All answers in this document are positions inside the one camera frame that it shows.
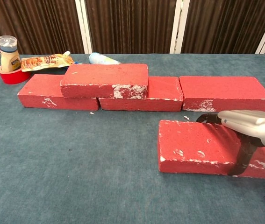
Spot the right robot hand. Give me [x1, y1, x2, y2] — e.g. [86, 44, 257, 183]
[196, 109, 265, 176]

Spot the red foam brick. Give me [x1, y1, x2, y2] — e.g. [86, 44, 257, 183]
[17, 74, 100, 111]
[60, 63, 149, 99]
[179, 75, 265, 114]
[98, 76, 184, 112]
[157, 119, 265, 180]

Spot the light blue drink can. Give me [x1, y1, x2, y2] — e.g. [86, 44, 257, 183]
[88, 52, 122, 65]

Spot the orange spout pouch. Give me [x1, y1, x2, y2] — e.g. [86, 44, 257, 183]
[20, 50, 76, 72]

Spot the red tape roll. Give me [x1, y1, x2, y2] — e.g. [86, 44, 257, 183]
[0, 64, 32, 85]

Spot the mayonnaise bottle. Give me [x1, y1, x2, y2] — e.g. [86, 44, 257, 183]
[0, 35, 22, 72]

